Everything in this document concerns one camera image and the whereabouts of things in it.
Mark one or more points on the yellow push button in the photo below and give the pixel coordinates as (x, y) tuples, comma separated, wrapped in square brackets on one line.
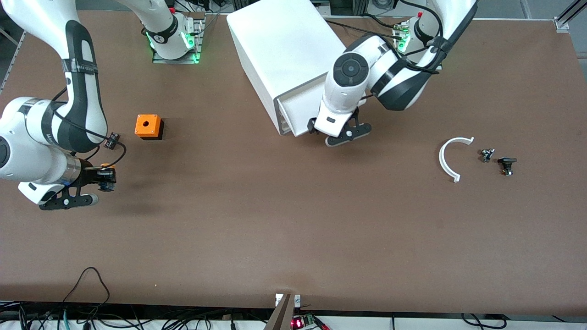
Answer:
[(105, 165)]

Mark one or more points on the small white bracket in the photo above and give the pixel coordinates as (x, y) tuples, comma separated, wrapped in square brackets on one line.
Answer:
[(297, 300)]

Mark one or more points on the brown camera post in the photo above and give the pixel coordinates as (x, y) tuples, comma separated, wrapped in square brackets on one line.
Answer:
[(280, 316)]

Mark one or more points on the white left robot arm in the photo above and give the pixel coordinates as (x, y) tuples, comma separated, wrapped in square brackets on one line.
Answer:
[(348, 68)]

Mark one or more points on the aluminium frame profile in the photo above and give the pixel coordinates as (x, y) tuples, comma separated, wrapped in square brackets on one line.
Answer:
[(563, 23)]

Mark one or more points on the small black contact block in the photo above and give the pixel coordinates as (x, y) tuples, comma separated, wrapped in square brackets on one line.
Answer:
[(113, 140)]

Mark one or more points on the green circuit board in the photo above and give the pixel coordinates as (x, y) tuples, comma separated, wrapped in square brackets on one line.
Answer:
[(306, 320)]

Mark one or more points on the orange box with hole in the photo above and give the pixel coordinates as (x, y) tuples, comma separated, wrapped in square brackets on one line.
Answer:
[(146, 124)]

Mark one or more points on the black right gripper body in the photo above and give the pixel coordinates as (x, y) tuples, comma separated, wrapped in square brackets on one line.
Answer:
[(94, 175)]

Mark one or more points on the small black switch part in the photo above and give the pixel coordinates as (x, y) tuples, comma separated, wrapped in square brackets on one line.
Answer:
[(506, 161)]

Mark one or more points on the small grey metal part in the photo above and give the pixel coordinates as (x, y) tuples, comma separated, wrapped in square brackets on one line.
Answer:
[(487, 156)]

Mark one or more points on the white curved plastic arc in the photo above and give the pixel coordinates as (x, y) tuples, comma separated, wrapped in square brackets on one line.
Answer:
[(441, 159)]

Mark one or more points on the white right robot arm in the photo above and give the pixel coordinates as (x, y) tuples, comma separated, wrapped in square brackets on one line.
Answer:
[(27, 137)]

